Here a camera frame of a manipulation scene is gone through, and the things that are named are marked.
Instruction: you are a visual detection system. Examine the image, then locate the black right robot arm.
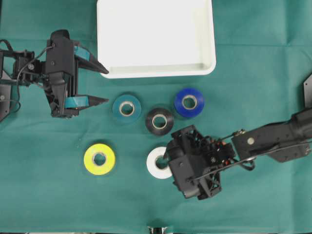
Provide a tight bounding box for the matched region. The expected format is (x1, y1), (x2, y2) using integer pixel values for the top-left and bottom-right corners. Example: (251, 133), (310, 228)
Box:
(164, 108), (312, 200)

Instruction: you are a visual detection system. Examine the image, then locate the black tape roll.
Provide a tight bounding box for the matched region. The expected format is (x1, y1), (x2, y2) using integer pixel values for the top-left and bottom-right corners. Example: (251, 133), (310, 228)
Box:
(145, 108), (174, 136)

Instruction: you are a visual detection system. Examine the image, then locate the yellow tape roll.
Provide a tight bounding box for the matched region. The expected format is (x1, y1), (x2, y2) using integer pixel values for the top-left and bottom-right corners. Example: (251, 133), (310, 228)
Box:
(83, 143), (116, 176)

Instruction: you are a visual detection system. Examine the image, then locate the teal tape roll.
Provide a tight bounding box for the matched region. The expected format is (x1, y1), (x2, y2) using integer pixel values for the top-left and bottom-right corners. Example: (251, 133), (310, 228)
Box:
(112, 94), (142, 124)

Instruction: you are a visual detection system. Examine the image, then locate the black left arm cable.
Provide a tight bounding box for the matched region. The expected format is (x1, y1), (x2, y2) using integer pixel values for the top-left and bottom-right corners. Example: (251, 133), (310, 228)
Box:
(0, 39), (53, 115)

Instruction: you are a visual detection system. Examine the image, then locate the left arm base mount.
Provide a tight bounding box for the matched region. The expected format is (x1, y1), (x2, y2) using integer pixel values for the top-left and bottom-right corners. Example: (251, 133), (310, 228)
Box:
(0, 85), (11, 121)

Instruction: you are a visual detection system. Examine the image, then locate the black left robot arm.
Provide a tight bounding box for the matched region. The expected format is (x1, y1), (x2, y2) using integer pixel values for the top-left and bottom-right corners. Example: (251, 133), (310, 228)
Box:
(0, 29), (109, 118)

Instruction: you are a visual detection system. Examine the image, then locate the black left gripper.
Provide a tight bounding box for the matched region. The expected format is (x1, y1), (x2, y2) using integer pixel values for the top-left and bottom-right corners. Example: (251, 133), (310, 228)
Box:
(43, 29), (109, 118)

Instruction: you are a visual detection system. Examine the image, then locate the blue tape roll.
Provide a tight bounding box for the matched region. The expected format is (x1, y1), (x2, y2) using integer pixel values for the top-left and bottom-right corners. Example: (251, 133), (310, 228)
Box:
(174, 88), (205, 118)

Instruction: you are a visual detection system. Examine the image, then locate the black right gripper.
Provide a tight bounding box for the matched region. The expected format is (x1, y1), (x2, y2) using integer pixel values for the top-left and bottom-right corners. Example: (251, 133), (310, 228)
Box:
(164, 125), (222, 200)

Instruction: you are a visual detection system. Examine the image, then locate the white tape roll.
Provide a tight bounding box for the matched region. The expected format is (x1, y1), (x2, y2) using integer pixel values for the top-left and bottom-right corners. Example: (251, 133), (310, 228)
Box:
(146, 147), (172, 179)

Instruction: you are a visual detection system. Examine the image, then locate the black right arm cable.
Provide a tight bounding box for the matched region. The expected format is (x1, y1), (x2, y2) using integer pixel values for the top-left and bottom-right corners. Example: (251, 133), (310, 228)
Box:
(187, 129), (312, 183)

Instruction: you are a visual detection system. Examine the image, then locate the camera stand at table edge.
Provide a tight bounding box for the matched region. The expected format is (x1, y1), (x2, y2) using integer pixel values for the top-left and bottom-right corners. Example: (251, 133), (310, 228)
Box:
(148, 226), (168, 234)

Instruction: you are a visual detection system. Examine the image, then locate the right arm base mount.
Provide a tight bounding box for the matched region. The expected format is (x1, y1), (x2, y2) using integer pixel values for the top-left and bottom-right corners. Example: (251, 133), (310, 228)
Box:
(303, 74), (312, 108)

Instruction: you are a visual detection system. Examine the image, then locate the white plastic case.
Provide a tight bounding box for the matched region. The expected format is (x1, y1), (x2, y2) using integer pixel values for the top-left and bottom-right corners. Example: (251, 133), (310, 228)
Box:
(97, 0), (216, 79)

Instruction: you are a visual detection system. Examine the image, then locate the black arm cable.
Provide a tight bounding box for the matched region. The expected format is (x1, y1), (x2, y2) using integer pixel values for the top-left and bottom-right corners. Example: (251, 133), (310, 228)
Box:
(187, 129), (312, 183)
(0, 39), (53, 115)

